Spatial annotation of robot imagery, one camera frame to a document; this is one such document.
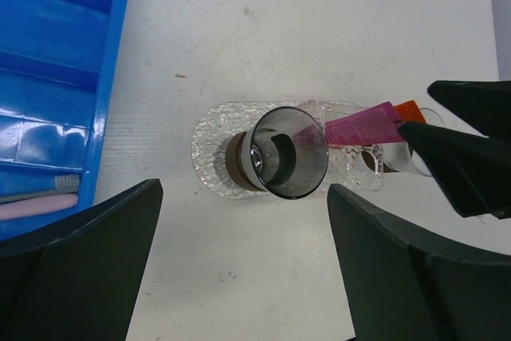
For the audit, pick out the orange toothpaste tube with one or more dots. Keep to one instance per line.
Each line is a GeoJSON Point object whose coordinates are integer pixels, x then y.
{"type": "Point", "coordinates": [409, 111]}

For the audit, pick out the blue plastic bin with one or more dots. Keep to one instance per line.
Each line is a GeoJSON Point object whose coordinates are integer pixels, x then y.
{"type": "Point", "coordinates": [58, 60]}

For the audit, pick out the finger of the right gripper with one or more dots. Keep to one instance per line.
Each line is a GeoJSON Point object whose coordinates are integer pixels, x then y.
{"type": "Point", "coordinates": [484, 105]}
{"type": "Point", "coordinates": [473, 172]}

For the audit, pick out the dark tinted cup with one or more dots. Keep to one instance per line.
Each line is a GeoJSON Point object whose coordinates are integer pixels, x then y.
{"type": "Point", "coordinates": [284, 153]}

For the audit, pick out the clear cup brown base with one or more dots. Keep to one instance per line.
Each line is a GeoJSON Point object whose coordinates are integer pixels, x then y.
{"type": "Point", "coordinates": [400, 157]}

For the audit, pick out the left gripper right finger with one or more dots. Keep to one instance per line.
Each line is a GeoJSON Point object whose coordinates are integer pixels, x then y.
{"type": "Point", "coordinates": [404, 282]}

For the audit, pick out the pink toothpaste tube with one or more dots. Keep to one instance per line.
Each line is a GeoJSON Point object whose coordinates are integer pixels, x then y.
{"type": "Point", "coordinates": [372, 126]}

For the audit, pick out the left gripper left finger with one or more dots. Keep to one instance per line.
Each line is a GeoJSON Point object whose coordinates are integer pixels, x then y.
{"type": "Point", "coordinates": [79, 278]}

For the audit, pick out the grey green toothbrush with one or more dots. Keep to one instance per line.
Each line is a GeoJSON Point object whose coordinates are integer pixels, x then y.
{"type": "Point", "coordinates": [62, 184]}

